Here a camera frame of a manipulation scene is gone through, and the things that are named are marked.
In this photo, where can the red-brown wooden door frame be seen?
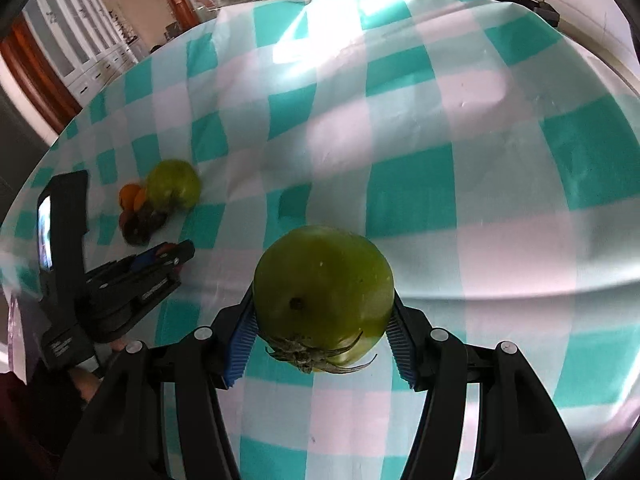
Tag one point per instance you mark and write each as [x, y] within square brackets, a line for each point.
[35, 80]

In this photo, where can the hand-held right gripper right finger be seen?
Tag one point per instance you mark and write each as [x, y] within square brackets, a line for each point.
[400, 345]

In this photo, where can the person's left hand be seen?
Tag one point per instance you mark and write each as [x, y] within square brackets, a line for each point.
[85, 385]

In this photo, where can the white glass-door cabinet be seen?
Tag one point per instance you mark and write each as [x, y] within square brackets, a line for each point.
[75, 40]

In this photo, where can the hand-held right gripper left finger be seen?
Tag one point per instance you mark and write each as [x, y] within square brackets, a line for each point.
[242, 342]

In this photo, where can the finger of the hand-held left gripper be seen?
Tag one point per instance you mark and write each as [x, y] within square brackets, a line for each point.
[135, 305]
[135, 267]

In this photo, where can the brown round fruit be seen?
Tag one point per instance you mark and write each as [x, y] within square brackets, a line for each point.
[128, 227]

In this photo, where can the green tomato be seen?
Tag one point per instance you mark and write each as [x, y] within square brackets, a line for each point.
[325, 290]
[175, 182]

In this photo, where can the teal checkered tablecloth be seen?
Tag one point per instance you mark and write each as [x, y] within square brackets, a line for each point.
[400, 110]

